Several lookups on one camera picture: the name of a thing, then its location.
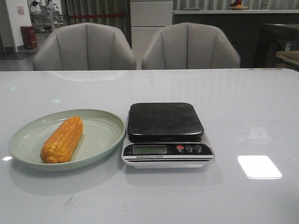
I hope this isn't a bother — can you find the orange corn cob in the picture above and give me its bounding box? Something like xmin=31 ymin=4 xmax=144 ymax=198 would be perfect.
xmin=40 ymin=116 xmax=83 ymax=163

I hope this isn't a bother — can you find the black silver kitchen scale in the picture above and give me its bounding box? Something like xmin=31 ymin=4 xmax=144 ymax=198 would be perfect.
xmin=121 ymin=102 xmax=215 ymax=168

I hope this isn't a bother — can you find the right grey upholstered chair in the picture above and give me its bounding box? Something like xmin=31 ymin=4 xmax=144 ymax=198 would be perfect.
xmin=142 ymin=22 xmax=241 ymax=70

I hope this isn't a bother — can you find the grey upholstered chair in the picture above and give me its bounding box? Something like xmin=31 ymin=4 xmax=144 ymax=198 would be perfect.
xmin=142 ymin=22 xmax=241 ymax=70
xmin=33 ymin=22 xmax=136 ymax=71

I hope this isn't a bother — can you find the light green plate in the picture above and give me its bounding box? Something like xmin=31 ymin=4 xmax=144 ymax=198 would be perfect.
xmin=9 ymin=109 xmax=125 ymax=171

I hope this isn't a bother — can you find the left grey upholstered chair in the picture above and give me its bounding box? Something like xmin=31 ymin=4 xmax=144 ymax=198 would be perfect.
xmin=33 ymin=22 xmax=136 ymax=71

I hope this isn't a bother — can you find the white drawer cabinet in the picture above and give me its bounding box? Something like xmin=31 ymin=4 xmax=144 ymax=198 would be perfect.
xmin=129 ymin=0 xmax=173 ymax=70

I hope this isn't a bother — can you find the dark counter with white top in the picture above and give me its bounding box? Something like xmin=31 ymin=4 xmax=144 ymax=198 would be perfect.
xmin=172 ymin=10 xmax=299 ymax=68

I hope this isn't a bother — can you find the fruit bowl on counter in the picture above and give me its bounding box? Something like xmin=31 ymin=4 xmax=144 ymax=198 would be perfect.
xmin=228 ymin=0 xmax=249 ymax=10

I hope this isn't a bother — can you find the red trash bin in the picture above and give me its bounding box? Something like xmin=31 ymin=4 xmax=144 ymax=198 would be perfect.
xmin=21 ymin=26 xmax=37 ymax=49

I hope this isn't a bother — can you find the dark side table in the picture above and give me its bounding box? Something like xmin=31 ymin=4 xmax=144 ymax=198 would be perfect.
xmin=252 ymin=24 xmax=299 ymax=68

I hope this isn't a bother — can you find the tan cushion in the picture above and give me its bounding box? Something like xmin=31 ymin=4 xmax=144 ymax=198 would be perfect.
xmin=276 ymin=50 xmax=299 ymax=71

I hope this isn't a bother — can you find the pink wall notice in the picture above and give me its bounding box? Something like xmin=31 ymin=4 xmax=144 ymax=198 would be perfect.
xmin=17 ymin=6 xmax=24 ymax=15

